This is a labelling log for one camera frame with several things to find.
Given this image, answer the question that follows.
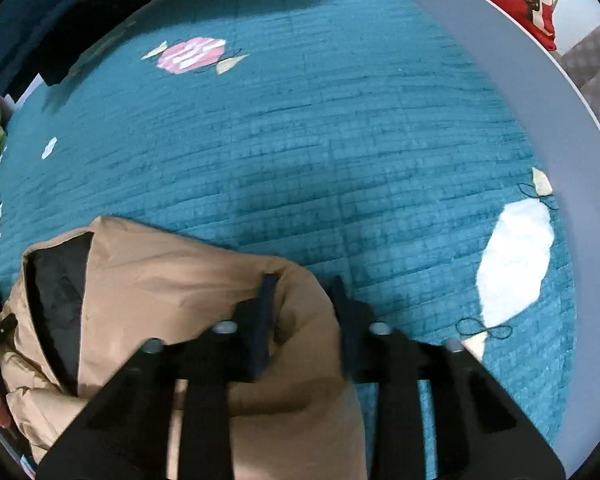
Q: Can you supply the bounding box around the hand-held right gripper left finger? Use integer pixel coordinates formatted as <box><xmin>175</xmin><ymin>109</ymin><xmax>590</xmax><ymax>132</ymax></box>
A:
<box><xmin>34</xmin><ymin>274</ymin><xmax>282</xmax><ymax>480</ymax></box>

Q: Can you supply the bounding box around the teal candy-print bedspread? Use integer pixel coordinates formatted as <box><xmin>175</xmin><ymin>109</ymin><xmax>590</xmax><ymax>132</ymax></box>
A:
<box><xmin>0</xmin><ymin>0</ymin><xmax>578</xmax><ymax>480</ymax></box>

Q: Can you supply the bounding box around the tan padded jacket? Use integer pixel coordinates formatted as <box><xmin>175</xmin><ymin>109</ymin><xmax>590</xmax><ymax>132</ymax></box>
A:
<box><xmin>0</xmin><ymin>216</ymin><xmax>368</xmax><ymax>480</ymax></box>

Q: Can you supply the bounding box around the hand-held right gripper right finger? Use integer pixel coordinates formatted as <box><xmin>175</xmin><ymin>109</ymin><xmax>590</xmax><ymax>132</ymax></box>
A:
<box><xmin>324</xmin><ymin>275</ymin><xmax>567</xmax><ymax>480</ymax></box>

